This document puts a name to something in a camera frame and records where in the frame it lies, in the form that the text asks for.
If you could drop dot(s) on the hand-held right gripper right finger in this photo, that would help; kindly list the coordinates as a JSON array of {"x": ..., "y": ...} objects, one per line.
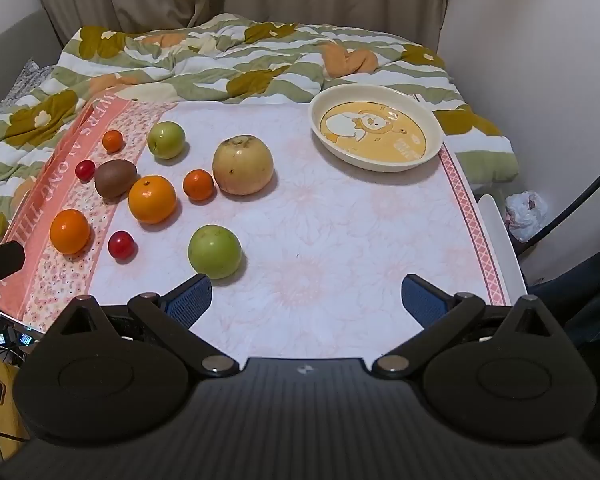
[{"x": 420, "y": 302}]

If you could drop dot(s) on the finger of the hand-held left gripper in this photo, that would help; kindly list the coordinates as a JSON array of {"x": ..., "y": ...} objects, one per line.
[{"x": 0, "y": 262}]

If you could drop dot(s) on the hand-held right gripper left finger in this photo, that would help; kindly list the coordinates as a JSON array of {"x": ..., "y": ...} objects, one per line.
[{"x": 192, "y": 302}]

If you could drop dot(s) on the large green apple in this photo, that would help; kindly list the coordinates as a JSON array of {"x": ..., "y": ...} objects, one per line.
[{"x": 215, "y": 252}]

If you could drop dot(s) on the medium orange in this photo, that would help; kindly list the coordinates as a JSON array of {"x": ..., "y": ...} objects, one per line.
[{"x": 70, "y": 231}]

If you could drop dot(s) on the red cherry tomato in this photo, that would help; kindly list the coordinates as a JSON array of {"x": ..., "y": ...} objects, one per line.
[
  {"x": 120, "y": 245},
  {"x": 85, "y": 170}
]

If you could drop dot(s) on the large orange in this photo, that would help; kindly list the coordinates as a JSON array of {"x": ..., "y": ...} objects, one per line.
[{"x": 152, "y": 200}]

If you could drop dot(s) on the large yellow apple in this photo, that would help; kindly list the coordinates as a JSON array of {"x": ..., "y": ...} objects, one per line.
[{"x": 242, "y": 167}]

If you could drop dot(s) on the cream bowl with duck print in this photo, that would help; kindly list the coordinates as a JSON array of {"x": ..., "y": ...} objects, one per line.
[{"x": 375, "y": 130}]

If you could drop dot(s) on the white panel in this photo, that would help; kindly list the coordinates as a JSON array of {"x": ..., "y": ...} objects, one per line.
[{"x": 500, "y": 235}]

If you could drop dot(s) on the pink floral tablecloth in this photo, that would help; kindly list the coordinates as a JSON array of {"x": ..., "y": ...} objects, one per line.
[{"x": 330, "y": 240}]

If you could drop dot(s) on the small mandarin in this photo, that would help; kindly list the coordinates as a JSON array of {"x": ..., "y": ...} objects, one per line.
[
  {"x": 198, "y": 185},
  {"x": 112, "y": 141}
]

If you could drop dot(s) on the white plastic bag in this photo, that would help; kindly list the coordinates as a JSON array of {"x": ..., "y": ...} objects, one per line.
[{"x": 525, "y": 212}]

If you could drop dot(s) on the brown kiwi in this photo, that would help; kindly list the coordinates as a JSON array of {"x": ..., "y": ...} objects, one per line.
[{"x": 115, "y": 179}]

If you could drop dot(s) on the dark blue cloth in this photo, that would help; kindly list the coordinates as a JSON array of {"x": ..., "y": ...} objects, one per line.
[{"x": 570, "y": 300}]

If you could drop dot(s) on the small green apple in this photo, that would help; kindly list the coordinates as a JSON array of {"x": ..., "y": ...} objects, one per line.
[{"x": 166, "y": 140}]

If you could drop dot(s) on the grey floral pillow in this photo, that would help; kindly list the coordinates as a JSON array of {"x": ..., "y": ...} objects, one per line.
[{"x": 22, "y": 82}]

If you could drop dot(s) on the grey headboard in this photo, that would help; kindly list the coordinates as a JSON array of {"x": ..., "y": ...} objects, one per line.
[{"x": 10, "y": 45}]

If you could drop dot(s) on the green striped floral quilt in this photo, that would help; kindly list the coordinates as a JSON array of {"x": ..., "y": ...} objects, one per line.
[{"x": 205, "y": 65}]

